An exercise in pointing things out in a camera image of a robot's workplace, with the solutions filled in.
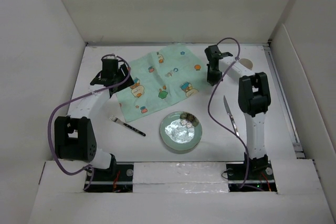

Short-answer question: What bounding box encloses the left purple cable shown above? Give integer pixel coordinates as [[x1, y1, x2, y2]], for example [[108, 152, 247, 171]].
[[47, 54, 132, 190]]

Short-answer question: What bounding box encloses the green cartoon print cloth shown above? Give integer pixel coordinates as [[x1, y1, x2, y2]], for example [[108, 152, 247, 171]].
[[117, 44, 207, 122]]

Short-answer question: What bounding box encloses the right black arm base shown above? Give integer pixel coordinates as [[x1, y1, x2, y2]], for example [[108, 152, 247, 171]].
[[221, 154, 277, 193]]

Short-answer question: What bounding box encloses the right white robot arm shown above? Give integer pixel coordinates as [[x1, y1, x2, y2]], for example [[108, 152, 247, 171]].
[[205, 45, 271, 179]]

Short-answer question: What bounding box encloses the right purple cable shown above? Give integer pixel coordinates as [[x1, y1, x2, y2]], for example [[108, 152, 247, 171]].
[[207, 37, 250, 189]]

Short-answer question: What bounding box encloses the purple cable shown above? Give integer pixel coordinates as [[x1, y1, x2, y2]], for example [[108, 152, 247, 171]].
[[47, 54, 132, 190], [207, 37, 250, 189]]

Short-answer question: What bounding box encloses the fork with black handle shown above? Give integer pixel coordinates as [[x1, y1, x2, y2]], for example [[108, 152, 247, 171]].
[[109, 115, 146, 137]]

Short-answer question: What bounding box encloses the silver table knife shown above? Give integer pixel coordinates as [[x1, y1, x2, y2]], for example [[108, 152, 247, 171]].
[[223, 96, 239, 136]]

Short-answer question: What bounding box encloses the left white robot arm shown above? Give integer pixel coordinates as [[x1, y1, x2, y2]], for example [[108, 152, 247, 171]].
[[48, 54, 134, 180]]

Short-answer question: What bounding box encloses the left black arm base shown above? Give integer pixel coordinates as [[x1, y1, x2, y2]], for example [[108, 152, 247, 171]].
[[84, 155, 134, 193]]

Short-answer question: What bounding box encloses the lavender mug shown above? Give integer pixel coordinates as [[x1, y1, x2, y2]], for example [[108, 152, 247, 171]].
[[239, 58, 254, 70]]

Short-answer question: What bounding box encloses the green floral plate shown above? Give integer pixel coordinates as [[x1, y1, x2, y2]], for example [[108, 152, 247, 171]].
[[160, 111, 203, 152]]

